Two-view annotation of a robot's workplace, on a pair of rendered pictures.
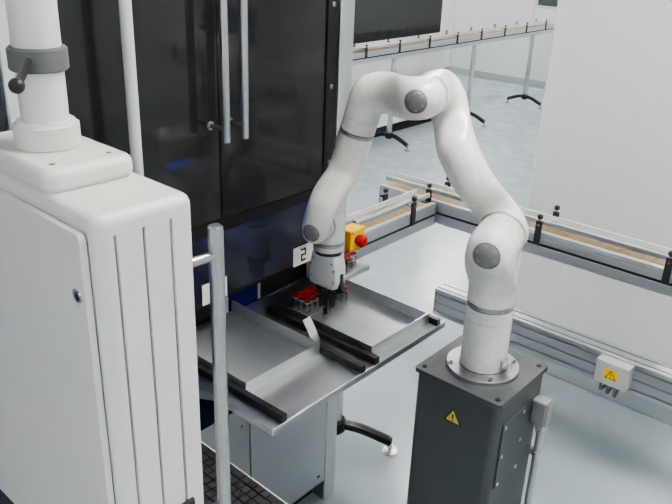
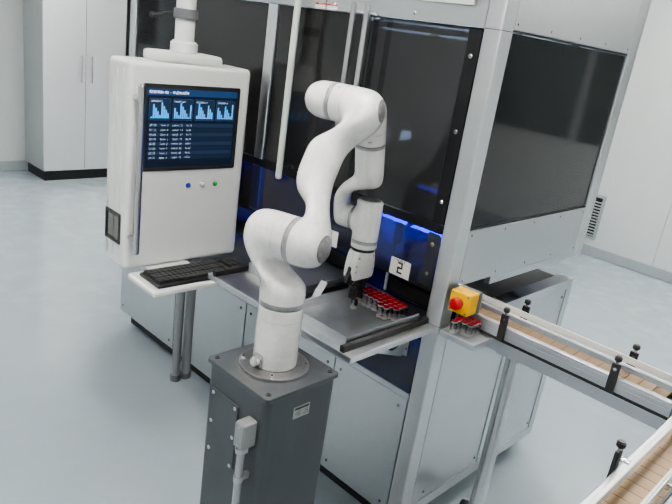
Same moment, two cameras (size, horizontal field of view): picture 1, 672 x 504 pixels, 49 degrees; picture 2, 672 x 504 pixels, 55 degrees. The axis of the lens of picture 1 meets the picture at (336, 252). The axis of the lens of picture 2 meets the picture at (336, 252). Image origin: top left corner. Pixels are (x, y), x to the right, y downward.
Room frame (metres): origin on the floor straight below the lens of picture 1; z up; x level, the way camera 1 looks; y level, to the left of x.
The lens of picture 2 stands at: (1.86, -1.94, 1.73)
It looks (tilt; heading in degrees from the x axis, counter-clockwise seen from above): 19 degrees down; 92
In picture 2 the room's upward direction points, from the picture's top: 8 degrees clockwise
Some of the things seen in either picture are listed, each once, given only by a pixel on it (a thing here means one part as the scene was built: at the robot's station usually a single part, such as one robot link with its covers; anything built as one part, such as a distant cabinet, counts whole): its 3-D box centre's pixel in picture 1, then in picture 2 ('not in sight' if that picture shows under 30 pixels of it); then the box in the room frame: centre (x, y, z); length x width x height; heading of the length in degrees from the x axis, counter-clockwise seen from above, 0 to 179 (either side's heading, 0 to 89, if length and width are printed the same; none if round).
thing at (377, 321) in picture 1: (353, 313); (353, 313); (1.88, -0.06, 0.90); 0.34 x 0.26 x 0.04; 49
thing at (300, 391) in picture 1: (302, 338); (325, 299); (1.78, 0.08, 0.87); 0.70 x 0.48 x 0.02; 140
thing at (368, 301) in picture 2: (325, 298); (377, 304); (1.95, 0.03, 0.90); 0.18 x 0.02 x 0.05; 139
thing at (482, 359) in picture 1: (486, 335); (277, 334); (1.69, -0.40, 0.95); 0.19 x 0.19 x 0.18
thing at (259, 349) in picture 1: (238, 343); (307, 271); (1.69, 0.25, 0.90); 0.34 x 0.26 x 0.04; 50
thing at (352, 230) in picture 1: (349, 236); (465, 300); (2.22, -0.04, 0.99); 0.08 x 0.07 x 0.07; 50
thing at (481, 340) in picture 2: (341, 266); (468, 335); (2.26, -0.02, 0.87); 0.14 x 0.13 x 0.02; 50
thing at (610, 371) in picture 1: (613, 372); not in sight; (2.25, -1.00, 0.50); 0.12 x 0.05 x 0.09; 50
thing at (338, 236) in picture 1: (329, 217); (366, 218); (1.87, 0.02, 1.19); 0.09 x 0.08 x 0.13; 156
